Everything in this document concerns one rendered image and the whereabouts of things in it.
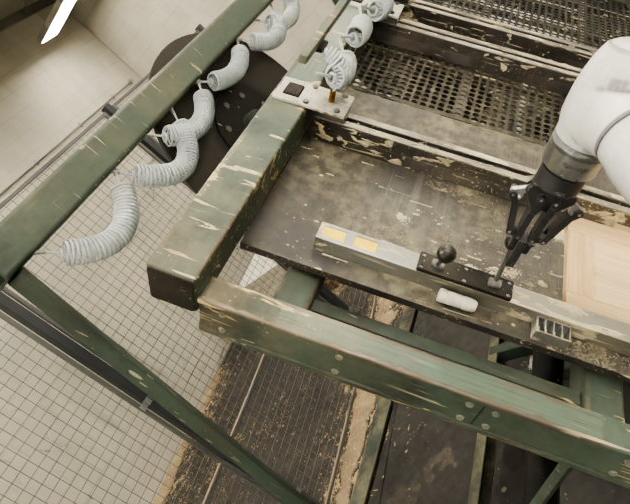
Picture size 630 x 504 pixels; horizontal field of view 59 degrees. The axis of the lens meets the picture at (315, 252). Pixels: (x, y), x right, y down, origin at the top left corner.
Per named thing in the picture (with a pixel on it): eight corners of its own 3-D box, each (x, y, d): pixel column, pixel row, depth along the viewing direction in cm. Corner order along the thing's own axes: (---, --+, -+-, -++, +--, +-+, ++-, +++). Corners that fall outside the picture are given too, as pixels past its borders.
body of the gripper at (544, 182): (539, 172, 87) (516, 214, 94) (593, 189, 86) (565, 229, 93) (541, 145, 92) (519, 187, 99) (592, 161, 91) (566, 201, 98)
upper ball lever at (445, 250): (442, 277, 115) (455, 264, 102) (425, 271, 116) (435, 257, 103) (448, 260, 116) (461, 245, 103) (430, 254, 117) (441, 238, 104)
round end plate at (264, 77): (305, 271, 183) (104, 98, 158) (294, 277, 187) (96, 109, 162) (367, 137, 235) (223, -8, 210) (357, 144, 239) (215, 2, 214)
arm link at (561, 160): (615, 164, 81) (594, 194, 86) (612, 130, 87) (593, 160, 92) (553, 146, 83) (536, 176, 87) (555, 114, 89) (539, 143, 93)
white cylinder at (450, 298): (434, 303, 114) (472, 316, 114) (439, 295, 112) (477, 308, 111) (437, 293, 116) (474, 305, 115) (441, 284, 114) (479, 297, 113)
